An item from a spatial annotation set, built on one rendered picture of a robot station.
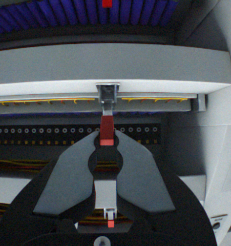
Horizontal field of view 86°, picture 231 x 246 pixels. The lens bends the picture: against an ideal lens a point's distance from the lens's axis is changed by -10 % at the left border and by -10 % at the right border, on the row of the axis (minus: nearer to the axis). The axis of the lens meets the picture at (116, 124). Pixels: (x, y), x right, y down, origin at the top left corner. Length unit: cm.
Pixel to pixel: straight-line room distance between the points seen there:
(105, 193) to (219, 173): 18
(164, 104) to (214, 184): 15
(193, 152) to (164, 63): 18
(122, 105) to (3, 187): 24
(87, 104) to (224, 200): 29
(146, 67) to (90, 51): 7
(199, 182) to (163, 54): 20
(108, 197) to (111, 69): 18
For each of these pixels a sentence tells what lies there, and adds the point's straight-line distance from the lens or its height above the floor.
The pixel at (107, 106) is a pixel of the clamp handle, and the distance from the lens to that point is 16.
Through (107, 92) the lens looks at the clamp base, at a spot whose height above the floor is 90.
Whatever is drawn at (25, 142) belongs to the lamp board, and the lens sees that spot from 41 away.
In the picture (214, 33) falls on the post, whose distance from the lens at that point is 27.
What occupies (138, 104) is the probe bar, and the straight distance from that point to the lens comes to 23.
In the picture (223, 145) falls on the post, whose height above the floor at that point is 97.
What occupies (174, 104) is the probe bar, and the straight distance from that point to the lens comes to 24.
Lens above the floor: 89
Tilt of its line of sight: 17 degrees up
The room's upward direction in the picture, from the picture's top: 180 degrees clockwise
